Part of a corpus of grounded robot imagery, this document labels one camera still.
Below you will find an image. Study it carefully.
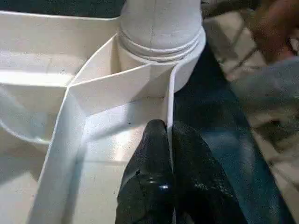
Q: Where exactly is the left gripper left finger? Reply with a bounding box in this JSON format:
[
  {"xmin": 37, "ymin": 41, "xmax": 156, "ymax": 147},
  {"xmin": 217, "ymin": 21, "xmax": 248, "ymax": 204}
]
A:
[{"xmin": 115, "ymin": 119, "xmax": 175, "ymax": 224}]

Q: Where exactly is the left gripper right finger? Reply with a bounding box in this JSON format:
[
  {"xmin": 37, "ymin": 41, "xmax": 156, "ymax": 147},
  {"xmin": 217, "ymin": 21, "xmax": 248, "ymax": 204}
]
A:
[{"xmin": 172, "ymin": 120, "xmax": 243, "ymax": 224}]

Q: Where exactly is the white plastic table leg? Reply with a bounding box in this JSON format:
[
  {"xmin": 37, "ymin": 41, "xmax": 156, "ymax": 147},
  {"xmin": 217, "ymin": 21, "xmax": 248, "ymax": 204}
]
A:
[{"xmin": 118, "ymin": 0, "xmax": 206, "ymax": 63}]

